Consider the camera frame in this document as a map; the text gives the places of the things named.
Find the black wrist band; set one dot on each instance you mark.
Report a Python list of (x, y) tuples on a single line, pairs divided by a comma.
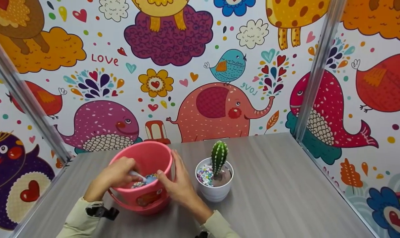
[(102, 211), (202, 235)]

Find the pink plastic bucket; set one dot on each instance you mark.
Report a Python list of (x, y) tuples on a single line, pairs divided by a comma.
[(150, 198)]

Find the pile of colourful pebbles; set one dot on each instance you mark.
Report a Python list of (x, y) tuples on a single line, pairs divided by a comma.
[(138, 184)]

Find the person's right hand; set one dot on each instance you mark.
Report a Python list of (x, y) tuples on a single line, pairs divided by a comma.
[(180, 190)]

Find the person's left hand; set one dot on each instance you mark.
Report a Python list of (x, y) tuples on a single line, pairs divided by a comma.
[(112, 175)]

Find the heap of colourful pot pebbles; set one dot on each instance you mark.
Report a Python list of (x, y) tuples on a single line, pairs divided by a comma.
[(204, 175)]

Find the person's right index finger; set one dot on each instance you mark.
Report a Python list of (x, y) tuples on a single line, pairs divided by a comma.
[(178, 163)]

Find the person's left forearm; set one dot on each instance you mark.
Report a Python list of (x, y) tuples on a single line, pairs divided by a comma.
[(75, 221)]

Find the person's left fingers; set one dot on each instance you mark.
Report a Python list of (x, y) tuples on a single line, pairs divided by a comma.
[(127, 167)]

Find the white ribbed plant pot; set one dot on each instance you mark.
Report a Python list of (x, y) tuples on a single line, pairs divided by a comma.
[(214, 193)]

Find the brown soil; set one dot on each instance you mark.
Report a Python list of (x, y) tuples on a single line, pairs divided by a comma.
[(223, 178)]

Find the person's right forearm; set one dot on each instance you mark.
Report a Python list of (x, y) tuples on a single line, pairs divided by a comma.
[(219, 228)]

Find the person's right thumb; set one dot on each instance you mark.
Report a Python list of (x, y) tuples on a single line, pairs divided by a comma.
[(164, 178)]

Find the small pale blue spoon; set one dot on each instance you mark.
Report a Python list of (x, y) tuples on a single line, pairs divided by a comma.
[(149, 179)]

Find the green artificial cactus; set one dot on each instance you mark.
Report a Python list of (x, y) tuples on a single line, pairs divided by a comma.
[(219, 157)]

